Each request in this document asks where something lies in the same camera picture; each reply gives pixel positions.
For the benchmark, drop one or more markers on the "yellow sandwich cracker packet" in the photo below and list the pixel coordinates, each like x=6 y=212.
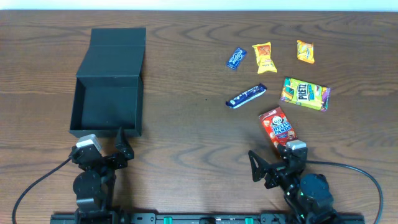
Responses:
x=263 y=58

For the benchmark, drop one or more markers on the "green Pretz snack box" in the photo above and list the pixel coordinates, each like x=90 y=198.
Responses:
x=305 y=94

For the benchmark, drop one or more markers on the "black gift box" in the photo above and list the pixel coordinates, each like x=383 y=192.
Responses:
x=109 y=88

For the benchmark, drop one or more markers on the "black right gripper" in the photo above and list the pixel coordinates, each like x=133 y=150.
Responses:
x=277 y=171

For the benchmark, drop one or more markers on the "red Hello Panda box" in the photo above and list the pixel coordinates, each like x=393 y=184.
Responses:
x=278 y=127

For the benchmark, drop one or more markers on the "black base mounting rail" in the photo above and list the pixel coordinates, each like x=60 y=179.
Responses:
x=151 y=218

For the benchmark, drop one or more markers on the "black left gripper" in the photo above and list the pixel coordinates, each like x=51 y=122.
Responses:
x=106 y=159

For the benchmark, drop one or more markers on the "dark blue Oreo packet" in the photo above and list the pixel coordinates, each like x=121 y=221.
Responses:
x=246 y=96

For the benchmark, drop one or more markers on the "small yellow orange snack packet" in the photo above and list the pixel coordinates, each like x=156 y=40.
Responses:
x=305 y=52

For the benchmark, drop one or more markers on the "blue Eclipse mint tin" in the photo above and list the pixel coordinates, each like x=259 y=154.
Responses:
x=236 y=58

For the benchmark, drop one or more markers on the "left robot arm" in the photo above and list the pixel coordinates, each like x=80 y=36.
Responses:
x=94 y=187

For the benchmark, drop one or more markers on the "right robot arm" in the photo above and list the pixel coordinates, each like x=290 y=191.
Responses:
x=308 y=196

